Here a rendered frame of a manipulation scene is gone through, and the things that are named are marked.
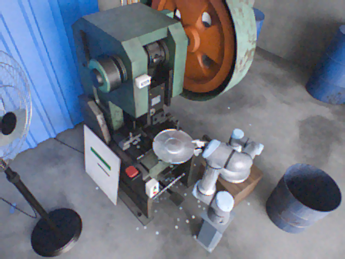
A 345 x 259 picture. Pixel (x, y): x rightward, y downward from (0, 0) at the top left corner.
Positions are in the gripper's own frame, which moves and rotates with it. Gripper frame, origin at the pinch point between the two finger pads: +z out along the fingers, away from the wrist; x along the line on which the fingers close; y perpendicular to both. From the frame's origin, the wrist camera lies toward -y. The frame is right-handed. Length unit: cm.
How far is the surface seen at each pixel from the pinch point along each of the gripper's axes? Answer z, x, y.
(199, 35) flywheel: -1, -61, -37
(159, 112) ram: 23.1, -19.6, -12.0
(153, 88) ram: 27.6, -38.8, -12.9
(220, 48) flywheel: -11, -60, -24
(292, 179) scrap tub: -101, 46, 2
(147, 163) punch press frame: 30.0, 13.8, 5.0
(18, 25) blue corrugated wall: 126, -37, -89
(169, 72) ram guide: 19, -48, -16
